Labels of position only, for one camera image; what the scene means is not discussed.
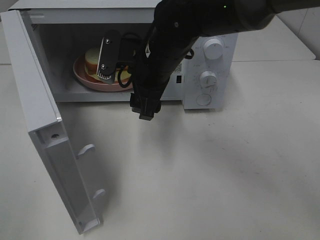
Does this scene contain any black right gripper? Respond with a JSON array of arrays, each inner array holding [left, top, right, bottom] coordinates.
[[123, 32, 175, 121]]

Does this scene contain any round white door button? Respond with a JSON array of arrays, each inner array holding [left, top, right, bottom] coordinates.
[[196, 94, 212, 106]]

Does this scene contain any toast sandwich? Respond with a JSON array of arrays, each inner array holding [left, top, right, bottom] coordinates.
[[84, 47, 131, 84]]

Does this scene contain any pink round plate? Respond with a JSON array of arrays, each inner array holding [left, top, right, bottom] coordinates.
[[73, 54, 133, 92]]

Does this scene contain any white microwave door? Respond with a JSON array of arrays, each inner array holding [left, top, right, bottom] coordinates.
[[1, 10, 106, 234]]

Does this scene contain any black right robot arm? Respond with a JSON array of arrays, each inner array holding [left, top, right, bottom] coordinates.
[[130, 0, 320, 121]]

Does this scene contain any white warning label sticker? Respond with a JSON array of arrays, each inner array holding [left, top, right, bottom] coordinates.
[[172, 59, 185, 75]]

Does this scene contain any white microwave oven body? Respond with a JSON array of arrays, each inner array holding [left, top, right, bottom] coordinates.
[[8, 0, 238, 109]]

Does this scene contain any lower white timer knob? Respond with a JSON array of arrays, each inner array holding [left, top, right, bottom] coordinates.
[[199, 71, 217, 89]]

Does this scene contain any upper white power knob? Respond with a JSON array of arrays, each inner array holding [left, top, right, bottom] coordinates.
[[203, 38, 224, 60]]

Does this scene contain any black camera cable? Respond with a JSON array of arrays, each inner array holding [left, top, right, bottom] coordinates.
[[117, 33, 196, 90]]

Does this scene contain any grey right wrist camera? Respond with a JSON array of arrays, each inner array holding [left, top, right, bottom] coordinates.
[[96, 29, 121, 85]]

